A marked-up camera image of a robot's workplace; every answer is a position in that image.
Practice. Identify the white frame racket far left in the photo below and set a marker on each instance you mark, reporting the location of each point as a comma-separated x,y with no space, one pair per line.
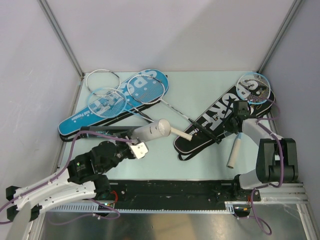
100,81

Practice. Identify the white shuttlecock tube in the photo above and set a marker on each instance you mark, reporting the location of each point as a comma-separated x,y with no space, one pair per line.
152,131

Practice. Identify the light blue racket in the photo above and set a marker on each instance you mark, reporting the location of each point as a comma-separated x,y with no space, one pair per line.
255,89
112,105

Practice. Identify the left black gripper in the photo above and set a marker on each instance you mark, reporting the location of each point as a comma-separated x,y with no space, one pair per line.
127,144

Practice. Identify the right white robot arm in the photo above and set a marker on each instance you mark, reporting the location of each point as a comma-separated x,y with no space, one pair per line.
277,158

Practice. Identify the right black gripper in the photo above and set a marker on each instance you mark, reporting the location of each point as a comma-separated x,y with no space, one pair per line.
227,125

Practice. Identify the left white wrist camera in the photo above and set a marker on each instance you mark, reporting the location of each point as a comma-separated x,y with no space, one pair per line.
139,149

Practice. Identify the white racket white grip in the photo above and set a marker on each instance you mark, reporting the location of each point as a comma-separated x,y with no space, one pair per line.
148,90

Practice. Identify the blue racket cover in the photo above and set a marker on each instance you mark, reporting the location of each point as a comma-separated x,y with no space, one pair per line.
85,117

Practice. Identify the black racket cover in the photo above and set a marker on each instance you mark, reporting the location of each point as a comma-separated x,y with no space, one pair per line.
213,119

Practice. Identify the black shuttlecock tube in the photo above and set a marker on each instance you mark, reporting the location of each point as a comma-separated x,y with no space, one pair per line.
115,131

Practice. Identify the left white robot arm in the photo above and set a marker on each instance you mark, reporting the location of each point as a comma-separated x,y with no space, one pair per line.
81,178

